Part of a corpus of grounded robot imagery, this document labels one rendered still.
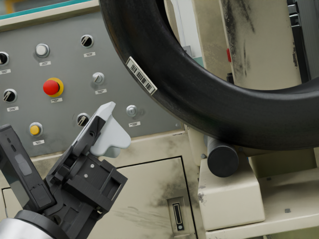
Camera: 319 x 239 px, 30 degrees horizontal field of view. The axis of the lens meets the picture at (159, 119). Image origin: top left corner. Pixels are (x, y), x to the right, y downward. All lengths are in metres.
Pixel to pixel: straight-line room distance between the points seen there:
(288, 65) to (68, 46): 0.62
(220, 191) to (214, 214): 0.03
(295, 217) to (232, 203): 0.09
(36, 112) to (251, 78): 0.63
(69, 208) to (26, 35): 0.94
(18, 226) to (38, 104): 0.94
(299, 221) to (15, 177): 0.40
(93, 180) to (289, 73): 0.61
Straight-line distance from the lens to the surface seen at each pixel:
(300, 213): 0.89
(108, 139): 0.76
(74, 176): 0.72
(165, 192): 1.51
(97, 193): 0.72
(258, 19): 1.22
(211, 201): 0.86
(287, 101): 0.84
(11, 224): 0.69
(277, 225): 0.87
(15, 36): 1.62
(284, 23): 1.23
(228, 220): 0.87
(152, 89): 0.85
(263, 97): 0.84
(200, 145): 1.19
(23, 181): 0.71
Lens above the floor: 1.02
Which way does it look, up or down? 3 degrees down
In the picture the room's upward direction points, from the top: 11 degrees counter-clockwise
